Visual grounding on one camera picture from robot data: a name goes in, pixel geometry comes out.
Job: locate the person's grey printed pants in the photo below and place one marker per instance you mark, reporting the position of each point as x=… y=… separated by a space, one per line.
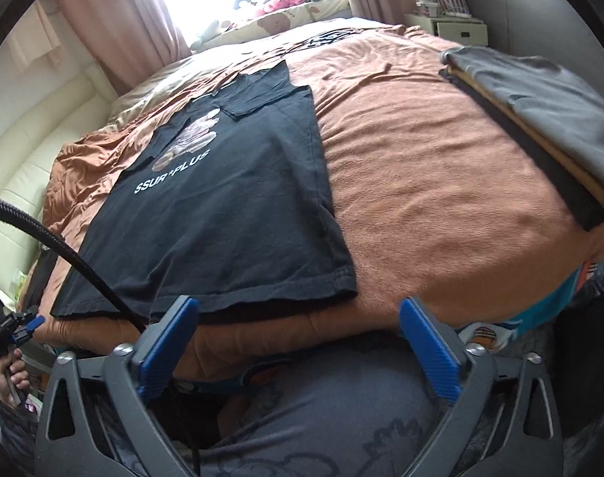
x=332 y=407

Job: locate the small white appliance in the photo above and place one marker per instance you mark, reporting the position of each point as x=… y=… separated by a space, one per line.
x=426 y=8

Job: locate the beige bed sheet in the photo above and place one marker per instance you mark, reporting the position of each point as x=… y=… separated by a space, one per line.
x=143 y=94

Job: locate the white nightstand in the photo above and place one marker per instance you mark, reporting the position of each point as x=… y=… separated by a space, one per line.
x=451 y=30

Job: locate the bear print window cushion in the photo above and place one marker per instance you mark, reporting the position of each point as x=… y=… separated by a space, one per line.
x=282 y=22

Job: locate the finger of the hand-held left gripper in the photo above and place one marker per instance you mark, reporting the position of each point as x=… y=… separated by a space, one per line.
x=31 y=327

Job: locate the cream padded headboard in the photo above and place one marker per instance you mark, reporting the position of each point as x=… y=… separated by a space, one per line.
x=43 y=169

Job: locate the black printed t-shirt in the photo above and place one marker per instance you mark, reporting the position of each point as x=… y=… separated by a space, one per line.
x=222 y=208

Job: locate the stack of folded clothes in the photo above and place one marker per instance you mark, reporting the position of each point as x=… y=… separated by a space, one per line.
x=565 y=194

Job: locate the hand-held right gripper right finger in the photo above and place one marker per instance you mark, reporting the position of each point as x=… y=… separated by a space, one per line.
x=431 y=353

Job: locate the orange blanket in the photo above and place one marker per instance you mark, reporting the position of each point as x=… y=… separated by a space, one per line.
x=431 y=184

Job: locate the red cloth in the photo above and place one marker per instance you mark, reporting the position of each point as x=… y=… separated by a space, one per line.
x=277 y=5

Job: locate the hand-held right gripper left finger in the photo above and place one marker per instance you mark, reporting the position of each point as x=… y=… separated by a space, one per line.
x=165 y=343

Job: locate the person's left hand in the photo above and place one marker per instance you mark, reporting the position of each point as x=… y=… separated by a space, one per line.
x=3 y=382

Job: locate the grey folded shirt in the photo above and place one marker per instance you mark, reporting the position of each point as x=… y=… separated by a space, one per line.
x=545 y=94

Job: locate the green packet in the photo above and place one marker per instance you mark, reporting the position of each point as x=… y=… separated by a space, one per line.
x=21 y=283

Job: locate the tan folded garment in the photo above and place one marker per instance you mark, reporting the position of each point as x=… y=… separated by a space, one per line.
x=555 y=159

